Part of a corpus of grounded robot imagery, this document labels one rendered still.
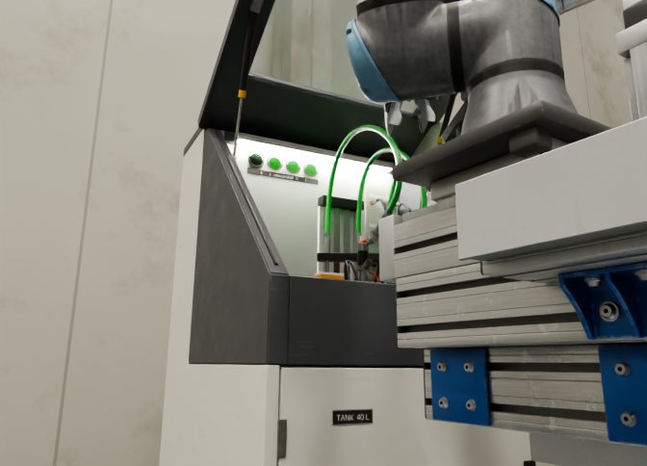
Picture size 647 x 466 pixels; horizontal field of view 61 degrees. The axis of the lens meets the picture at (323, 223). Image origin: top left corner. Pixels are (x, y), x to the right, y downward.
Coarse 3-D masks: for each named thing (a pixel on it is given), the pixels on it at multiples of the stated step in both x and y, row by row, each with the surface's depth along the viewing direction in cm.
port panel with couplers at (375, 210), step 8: (368, 192) 177; (376, 192) 179; (384, 192) 180; (368, 200) 177; (384, 200) 180; (368, 208) 176; (376, 208) 178; (368, 216) 175; (376, 216) 177; (368, 224) 175; (376, 224) 176; (368, 232) 174; (368, 240) 173; (376, 248) 174; (376, 264) 170; (368, 272) 171
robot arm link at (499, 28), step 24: (480, 0) 68; (504, 0) 66; (528, 0) 65; (552, 0) 67; (456, 24) 67; (480, 24) 66; (504, 24) 65; (528, 24) 65; (552, 24) 66; (456, 48) 67; (480, 48) 67; (504, 48) 65; (528, 48) 64; (552, 48) 65; (456, 72) 69
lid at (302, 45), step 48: (240, 0) 135; (288, 0) 139; (336, 0) 141; (240, 48) 144; (288, 48) 149; (336, 48) 152; (288, 96) 158; (336, 96) 164; (336, 144) 175; (384, 144) 180
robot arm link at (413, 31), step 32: (384, 0) 69; (416, 0) 68; (352, 32) 72; (384, 32) 70; (416, 32) 69; (352, 64) 72; (384, 64) 70; (416, 64) 69; (448, 64) 68; (384, 96) 74; (416, 96) 74
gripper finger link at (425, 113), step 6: (420, 102) 118; (426, 102) 117; (420, 108) 119; (426, 108) 118; (420, 114) 120; (426, 114) 119; (432, 114) 116; (420, 120) 121; (426, 120) 121; (432, 120) 118; (420, 126) 122; (426, 126) 122
